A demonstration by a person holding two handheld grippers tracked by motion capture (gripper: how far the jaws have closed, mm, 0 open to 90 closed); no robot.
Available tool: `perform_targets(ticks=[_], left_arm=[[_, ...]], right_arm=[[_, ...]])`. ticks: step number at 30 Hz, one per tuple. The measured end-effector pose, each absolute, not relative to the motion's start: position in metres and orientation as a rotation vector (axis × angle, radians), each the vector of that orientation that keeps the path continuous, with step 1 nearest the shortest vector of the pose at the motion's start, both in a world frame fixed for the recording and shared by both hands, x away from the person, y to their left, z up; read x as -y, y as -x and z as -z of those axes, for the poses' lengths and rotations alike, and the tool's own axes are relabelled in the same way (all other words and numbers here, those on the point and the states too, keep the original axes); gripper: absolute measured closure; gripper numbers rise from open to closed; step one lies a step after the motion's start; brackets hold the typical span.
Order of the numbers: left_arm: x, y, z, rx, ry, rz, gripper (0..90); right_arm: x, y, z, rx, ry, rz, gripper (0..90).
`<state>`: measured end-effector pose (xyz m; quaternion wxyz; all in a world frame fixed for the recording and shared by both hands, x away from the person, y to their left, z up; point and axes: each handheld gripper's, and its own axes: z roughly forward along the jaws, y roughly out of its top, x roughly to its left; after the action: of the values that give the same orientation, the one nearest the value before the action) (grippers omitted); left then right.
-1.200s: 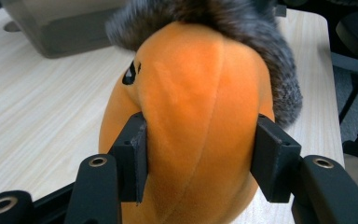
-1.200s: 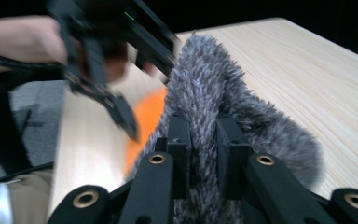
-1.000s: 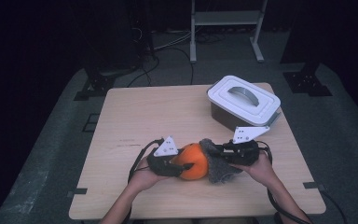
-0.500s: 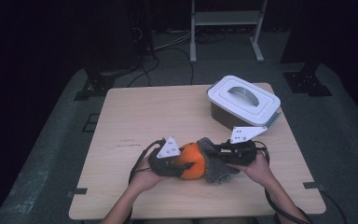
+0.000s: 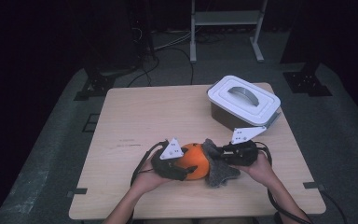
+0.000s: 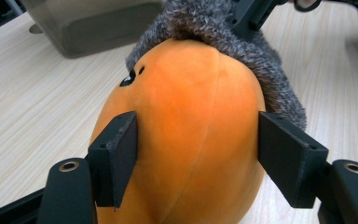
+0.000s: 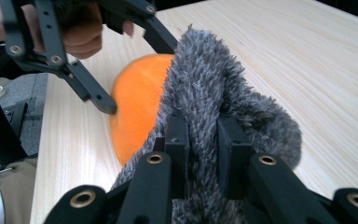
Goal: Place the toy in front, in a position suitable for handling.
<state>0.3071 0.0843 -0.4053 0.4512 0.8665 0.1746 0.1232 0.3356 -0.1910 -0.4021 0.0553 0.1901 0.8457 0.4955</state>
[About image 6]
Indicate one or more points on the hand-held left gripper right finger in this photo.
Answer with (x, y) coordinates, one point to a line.
(289, 155)

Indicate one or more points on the orange plush toy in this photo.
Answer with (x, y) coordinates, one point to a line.
(192, 124)

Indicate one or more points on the grey plastic storage box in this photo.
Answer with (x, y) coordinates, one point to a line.
(99, 28)

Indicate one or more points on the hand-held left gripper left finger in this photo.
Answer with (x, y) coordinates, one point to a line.
(115, 155)

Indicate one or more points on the grey fluffy cloth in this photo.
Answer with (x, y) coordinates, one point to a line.
(199, 21)

